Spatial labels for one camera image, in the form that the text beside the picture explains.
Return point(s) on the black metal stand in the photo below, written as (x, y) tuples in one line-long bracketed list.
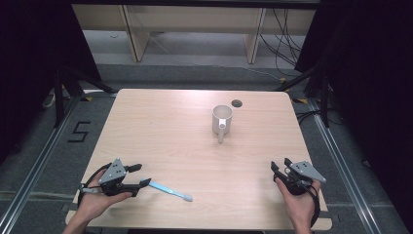
[(59, 97), (324, 97)]

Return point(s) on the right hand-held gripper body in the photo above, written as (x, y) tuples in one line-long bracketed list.
[(302, 177)]

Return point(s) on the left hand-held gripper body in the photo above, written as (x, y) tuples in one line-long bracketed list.
[(112, 175)]

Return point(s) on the light blue toothbrush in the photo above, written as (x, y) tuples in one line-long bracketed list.
[(168, 190)]

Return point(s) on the light wooden shelf unit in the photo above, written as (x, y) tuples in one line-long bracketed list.
[(195, 19)]

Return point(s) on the black curtain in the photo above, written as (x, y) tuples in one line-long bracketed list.
[(367, 81), (35, 65)]

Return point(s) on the person's left hand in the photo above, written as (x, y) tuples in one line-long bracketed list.
[(94, 204)]

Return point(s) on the person's right hand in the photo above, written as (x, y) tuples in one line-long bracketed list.
[(302, 208)]

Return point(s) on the metal floor rail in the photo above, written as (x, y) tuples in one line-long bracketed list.
[(344, 162), (35, 162)]

